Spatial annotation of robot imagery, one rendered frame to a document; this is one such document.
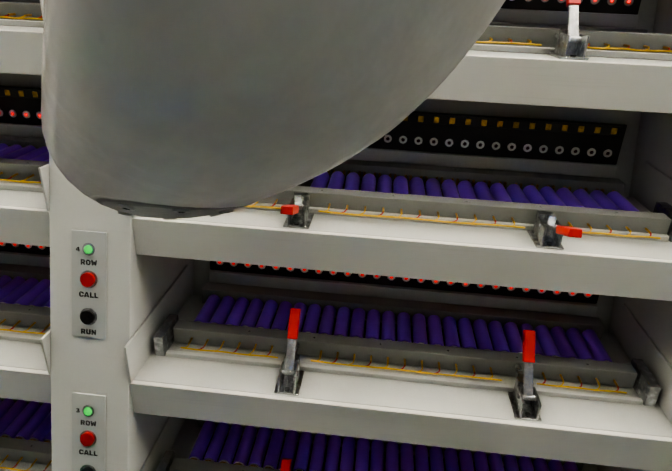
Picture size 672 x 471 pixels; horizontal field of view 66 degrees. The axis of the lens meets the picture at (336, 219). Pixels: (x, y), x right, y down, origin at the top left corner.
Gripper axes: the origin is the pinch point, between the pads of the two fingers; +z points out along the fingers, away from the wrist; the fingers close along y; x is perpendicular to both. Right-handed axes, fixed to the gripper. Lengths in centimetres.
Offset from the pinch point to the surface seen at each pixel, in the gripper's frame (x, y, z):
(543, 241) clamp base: 7.5, -24.6, 14.4
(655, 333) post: 16, -41, 25
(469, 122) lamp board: -8.3, -18.0, 26.5
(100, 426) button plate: 33.1, 22.2, 18.8
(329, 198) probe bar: 4.5, -1.7, 17.6
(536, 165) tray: -3.9, -27.5, 29.0
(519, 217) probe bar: 4.7, -23.0, 18.2
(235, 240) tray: 10.4, 7.7, 14.3
